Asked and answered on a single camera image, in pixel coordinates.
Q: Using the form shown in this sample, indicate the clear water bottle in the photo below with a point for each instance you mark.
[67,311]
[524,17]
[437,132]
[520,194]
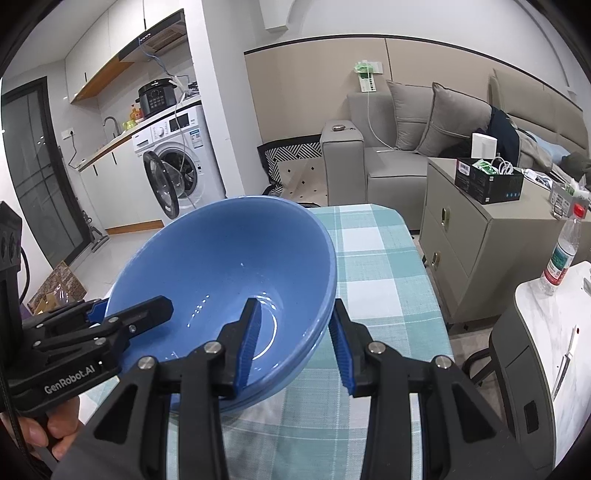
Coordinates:
[561,258]

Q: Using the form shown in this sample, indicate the black pressure cooker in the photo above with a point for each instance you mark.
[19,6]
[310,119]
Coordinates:
[157,99]

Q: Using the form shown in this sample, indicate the grey cushion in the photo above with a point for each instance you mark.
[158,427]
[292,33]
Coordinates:
[406,115]
[452,120]

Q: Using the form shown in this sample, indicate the dark grey chair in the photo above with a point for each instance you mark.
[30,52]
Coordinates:
[521,369]

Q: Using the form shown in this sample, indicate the white wall cabinet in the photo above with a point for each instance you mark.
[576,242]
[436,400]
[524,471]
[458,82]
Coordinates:
[97,50]

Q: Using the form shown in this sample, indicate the white green-print tissue box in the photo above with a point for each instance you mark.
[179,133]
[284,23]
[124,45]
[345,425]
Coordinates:
[568,201]

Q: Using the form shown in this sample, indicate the dark jacket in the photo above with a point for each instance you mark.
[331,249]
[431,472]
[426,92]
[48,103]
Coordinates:
[505,134]

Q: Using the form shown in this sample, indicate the white wall power strip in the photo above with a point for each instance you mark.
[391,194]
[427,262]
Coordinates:
[368,76]

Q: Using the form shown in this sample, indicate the black-bordered diamond-print rug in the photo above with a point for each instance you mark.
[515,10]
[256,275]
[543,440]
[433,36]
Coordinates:
[295,170]

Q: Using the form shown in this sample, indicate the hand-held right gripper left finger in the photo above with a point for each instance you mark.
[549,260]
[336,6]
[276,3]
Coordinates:
[249,341]

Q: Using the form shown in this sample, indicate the yellow-green teapot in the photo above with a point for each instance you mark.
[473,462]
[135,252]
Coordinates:
[129,124]

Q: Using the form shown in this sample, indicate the kitchen faucet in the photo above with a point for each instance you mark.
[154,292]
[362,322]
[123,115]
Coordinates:
[111,124]

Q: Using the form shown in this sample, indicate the person's left hand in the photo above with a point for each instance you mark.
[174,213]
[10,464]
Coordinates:
[62,424]

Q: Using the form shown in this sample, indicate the teal checked tablecloth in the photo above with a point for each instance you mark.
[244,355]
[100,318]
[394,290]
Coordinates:
[383,295]

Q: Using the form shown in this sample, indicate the blue bowl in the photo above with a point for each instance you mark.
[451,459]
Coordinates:
[277,398]
[221,277]

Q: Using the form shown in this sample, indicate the white marble table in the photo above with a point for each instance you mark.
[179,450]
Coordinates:
[563,314]

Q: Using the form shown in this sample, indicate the grey sofa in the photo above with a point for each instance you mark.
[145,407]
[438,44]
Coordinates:
[346,170]

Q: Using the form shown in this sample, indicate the white kitchen counter cabinet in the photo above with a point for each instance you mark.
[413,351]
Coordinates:
[120,184]

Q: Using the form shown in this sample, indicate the dark glass door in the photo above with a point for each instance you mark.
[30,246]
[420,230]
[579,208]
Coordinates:
[41,161]

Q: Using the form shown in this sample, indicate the range hood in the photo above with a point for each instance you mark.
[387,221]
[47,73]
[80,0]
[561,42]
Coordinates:
[157,41]

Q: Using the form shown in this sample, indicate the black open box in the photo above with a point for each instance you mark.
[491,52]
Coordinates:
[485,187]

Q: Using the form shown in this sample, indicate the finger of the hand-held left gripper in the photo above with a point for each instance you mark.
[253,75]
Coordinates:
[94,311]
[147,311]

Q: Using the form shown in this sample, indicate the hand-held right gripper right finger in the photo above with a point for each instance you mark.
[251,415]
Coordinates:
[344,355]

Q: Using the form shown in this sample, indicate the grey blanket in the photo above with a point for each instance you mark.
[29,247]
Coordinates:
[549,152]

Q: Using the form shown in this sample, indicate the metal knife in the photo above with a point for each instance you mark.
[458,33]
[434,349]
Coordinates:
[563,369]

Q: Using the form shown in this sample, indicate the floor mop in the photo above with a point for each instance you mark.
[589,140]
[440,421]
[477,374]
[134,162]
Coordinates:
[97,230]

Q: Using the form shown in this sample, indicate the grey side cabinet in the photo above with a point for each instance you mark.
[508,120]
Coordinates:
[480,244]

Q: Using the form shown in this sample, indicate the brown patterned cardboard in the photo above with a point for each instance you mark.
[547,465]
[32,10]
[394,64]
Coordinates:
[60,286]

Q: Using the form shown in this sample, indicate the white washing machine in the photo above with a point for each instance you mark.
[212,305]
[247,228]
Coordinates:
[203,152]

